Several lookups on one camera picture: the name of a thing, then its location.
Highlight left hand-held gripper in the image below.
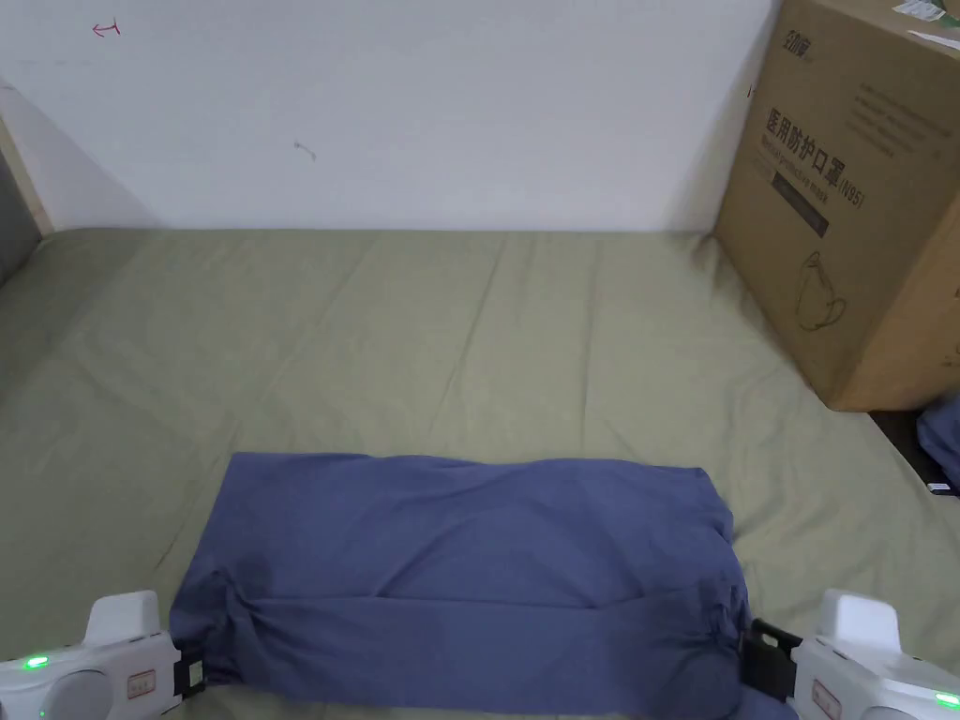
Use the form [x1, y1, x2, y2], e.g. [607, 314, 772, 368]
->
[0, 590, 208, 720]

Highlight blue cloth bundle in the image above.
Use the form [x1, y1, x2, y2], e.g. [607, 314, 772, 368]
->
[916, 395, 960, 488]

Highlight dark blue shirt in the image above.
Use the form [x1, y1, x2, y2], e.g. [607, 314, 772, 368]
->
[169, 451, 798, 720]

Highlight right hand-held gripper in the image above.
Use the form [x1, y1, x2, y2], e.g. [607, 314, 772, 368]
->
[738, 588, 960, 720]

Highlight bed with pale green sheet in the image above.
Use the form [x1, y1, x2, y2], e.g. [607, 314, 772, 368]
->
[0, 227, 960, 720]

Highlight brown printed cardboard carton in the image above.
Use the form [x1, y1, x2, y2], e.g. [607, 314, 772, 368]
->
[711, 0, 960, 413]

